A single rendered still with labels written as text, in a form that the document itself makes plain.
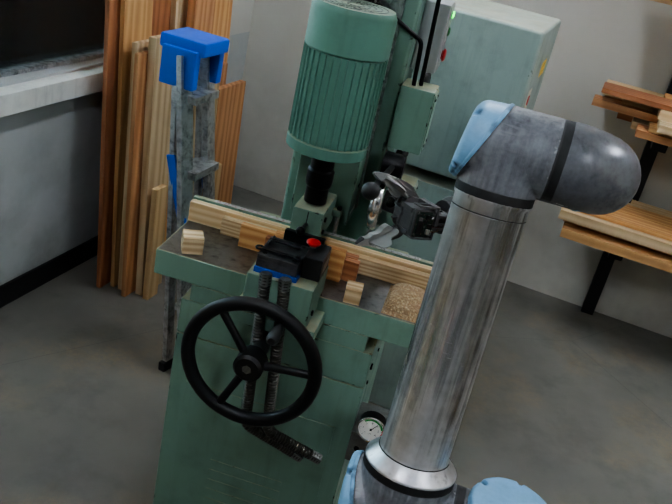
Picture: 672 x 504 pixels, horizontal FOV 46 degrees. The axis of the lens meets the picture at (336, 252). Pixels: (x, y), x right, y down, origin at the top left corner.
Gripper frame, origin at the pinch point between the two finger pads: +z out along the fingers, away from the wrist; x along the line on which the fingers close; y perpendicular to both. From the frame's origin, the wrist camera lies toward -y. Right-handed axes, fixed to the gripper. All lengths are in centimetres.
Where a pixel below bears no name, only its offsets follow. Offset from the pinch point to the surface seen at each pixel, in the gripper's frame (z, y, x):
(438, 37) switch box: -27, -27, -34
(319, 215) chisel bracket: 0.1, -14.9, 7.2
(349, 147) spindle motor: -0.5, -10.4, -9.5
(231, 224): 12.3, -31.9, 16.5
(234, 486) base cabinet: 5, -16, 78
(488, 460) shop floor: -104, -40, 100
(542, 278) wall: -213, -140, 74
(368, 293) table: -9.8, -3.7, 20.5
